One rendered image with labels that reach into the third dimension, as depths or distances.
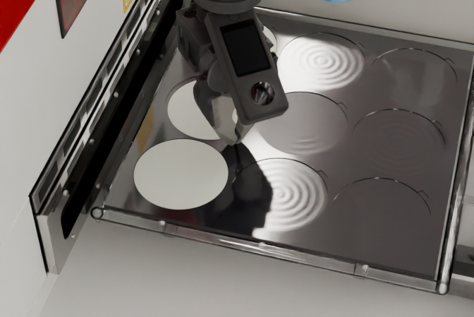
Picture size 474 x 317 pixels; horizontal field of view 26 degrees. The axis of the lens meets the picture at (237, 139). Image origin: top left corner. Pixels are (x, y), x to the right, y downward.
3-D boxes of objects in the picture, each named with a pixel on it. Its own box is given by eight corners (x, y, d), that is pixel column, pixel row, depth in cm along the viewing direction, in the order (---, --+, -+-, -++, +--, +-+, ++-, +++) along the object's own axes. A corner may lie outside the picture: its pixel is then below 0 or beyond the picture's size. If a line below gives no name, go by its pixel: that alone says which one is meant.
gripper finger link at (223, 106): (216, 115, 116) (214, 54, 109) (238, 150, 112) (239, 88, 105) (190, 123, 115) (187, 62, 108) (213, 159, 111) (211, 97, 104)
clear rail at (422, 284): (89, 221, 106) (87, 212, 105) (94, 210, 107) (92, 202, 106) (447, 300, 100) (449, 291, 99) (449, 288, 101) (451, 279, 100)
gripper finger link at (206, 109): (233, 107, 110) (233, 46, 103) (240, 118, 108) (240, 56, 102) (192, 121, 108) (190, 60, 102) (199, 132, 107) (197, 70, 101)
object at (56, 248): (44, 273, 107) (31, 214, 100) (173, 13, 136) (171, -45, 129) (60, 277, 107) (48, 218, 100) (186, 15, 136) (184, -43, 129)
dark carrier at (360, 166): (104, 208, 107) (103, 205, 106) (199, 6, 130) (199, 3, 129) (434, 280, 101) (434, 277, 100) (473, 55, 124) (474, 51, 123)
